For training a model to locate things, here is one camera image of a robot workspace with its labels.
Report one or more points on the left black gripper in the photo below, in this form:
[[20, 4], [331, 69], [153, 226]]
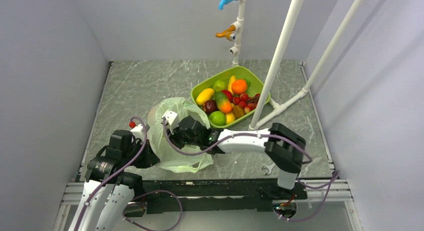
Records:
[[150, 158]]

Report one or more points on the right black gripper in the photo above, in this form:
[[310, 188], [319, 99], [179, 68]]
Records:
[[174, 137]]

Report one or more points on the light green plastic bag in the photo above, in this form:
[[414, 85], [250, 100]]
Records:
[[170, 159]]

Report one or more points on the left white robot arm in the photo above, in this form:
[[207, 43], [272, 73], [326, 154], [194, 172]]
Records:
[[108, 188]]

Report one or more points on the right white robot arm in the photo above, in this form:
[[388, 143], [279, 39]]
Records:
[[282, 145]]

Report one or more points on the dark purple mangosteen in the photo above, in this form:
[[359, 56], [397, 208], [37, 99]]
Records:
[[210, 106]]

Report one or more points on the yellow mango front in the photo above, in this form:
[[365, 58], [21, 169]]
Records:
[[230, 118]]

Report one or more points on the yellow mango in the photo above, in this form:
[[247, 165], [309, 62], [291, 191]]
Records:
[[230, 118], [204, 96]]

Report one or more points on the yellow mango left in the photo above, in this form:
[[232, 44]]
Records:
[[204, 96]]

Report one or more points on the brown kiwi fruit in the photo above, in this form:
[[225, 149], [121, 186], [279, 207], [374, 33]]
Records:
[[238, 111]]

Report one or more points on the green plastic basket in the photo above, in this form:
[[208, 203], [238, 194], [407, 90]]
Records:
[[255, 86]]

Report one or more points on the red apple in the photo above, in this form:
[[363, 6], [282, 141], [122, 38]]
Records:
[[228, 94]]

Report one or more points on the green apple in basket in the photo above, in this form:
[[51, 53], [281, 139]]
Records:
[[220, 85]]

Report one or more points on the orange fruit in basket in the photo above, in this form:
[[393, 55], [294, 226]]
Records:
[[239, 86]]

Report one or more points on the yellow banana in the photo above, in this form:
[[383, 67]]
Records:
[[231, 80]]

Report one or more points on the silver wrench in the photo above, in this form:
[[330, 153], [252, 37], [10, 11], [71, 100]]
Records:
[[268, 168]]

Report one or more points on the orange faucet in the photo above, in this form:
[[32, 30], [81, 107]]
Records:
[[229, 33]]

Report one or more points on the white pipe with faucets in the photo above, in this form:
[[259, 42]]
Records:
[[239, 25]]

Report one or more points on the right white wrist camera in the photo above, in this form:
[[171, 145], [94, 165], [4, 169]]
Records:
[[171, 120]]

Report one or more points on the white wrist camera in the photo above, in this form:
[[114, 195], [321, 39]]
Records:
[[171, 120], [138, 131]]

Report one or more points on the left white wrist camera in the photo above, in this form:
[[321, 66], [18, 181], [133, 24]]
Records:
[[138, 131]]

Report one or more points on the white pvc pipe frame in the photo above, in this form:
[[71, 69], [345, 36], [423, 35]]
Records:
[[288, 26]]

